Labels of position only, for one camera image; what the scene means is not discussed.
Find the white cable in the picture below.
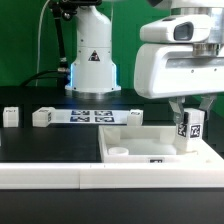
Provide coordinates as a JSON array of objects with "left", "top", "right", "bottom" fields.
[{"left": 35, "top": 0, "right": 51, "bottom": 88}]

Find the black cable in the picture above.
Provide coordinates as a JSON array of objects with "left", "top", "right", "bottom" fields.
[{"left": 19, "top": 69, "right": 68, "bottom": 88}]

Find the white square tabletop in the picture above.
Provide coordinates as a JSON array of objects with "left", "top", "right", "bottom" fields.
[{"left": 98, "top": 126, "right": 223, "bottom": 164}]

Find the white U-shaped fence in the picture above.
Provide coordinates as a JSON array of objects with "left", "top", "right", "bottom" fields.
[{"left": 0, "top": 131, "right": 224, "bottom": 190}]

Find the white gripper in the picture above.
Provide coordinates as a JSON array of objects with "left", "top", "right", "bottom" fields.
[{"left": 134, "top": 44, "right": 224, "bottom": 124}]

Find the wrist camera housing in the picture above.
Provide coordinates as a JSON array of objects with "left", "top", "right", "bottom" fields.
[{"left": 140, "top": 14, "right": 224, "bottom": 44}]

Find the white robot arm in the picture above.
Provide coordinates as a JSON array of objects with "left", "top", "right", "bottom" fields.
[{"left": 68, "top": 0, "right": 224, "bottom": 123}]

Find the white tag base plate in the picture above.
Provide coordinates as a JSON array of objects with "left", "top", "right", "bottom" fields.
[{"left": 51, "top": 109, "right": 129, "bottom": 124}]

